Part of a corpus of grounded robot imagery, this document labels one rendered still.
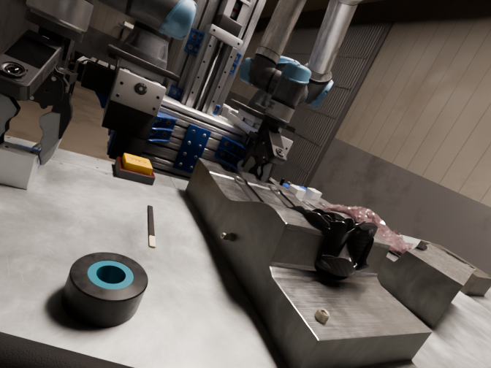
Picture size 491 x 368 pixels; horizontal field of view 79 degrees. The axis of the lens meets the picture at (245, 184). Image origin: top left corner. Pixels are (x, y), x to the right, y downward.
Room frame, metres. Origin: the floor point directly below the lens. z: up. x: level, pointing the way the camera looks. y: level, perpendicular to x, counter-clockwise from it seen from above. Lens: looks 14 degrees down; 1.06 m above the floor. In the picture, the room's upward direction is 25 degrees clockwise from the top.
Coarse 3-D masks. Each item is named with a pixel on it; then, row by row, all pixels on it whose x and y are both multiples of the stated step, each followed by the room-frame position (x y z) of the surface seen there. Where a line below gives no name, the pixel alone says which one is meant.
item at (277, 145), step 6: (264, 132) 0.84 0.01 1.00; (270, 132) 0.83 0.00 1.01; (276, 132) 0.85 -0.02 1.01; (264, 138) 0.83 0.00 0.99; (270, 138) 0.81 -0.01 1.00; (276, 138) 0.83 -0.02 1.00; (270, 144) 0.80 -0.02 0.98; (276, 144) 0.81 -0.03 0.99; (282, 144) 0.83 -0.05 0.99; (270, 150) 0.78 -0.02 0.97; (276, 150) 0.78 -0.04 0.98; (282, 150) 0.80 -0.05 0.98; (270, 156) 0.77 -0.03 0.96; (276, 156) 0.77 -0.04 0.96; (282, 156) 0.78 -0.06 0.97; (276, 162) 0.78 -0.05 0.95; (282, 162) 0.78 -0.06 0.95
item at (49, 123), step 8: (48, 112) 0.43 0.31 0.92; (40, 120) 0.42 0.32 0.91; (48, 120) 0.43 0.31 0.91; (56, 120) 0.43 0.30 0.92; (48, 128) 0.43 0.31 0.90; (56, 128) 0.43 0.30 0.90; (48, 136) 0.43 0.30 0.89; (56, 136) 0.43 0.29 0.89; (48, 144) 0.43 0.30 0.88; (56, 144) 0.44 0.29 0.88; (40, 152) 0.43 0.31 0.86; (48, 152) 0.43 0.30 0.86; (40, 160) 0.43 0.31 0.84; (48, 160) 0.44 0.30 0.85
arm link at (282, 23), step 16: (288, 0) 0.98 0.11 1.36; (304, 0) 1.00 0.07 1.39; (272, 16) 0.99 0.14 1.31; (288, 16) 0.97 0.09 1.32; (272, 32) 0.97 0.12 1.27; (288, 32) 0.98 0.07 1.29; (272, 48) 0.97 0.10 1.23; (256, 64) 0.96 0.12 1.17; (272, 64) 0.97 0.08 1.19; (256, 80) 0.96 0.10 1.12
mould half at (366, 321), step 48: (192, 192) 0.67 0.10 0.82; (240, 192) 0.60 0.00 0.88; (288, 192) 0.77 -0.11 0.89; (240, 240) 0.46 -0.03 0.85; (288, 240) 0.40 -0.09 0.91; (384, 240) 0.55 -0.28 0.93; (288, 288) 0.36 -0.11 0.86; (336, 288) 0.43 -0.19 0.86; (288, 336) 0.32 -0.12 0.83; (336, 336) 0.31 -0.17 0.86; (384, 336) 0.36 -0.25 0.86
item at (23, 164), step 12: (12, 144) 0.42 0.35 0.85; (36, 144) 0.51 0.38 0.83; (0, 156) 0.39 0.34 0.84; (12, 156) 0.40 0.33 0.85; (24, 156) 0.41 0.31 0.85; (36, 156) 0.42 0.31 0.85; (0, 168) 0.39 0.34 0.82; (12, 168) 0.40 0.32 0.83; (24, 168) 0.41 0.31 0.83; (36, 168) 0.43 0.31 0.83; (0, 180) 0.40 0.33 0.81; (12, 180) 0.40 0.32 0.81; (24, 180) 0.41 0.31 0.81
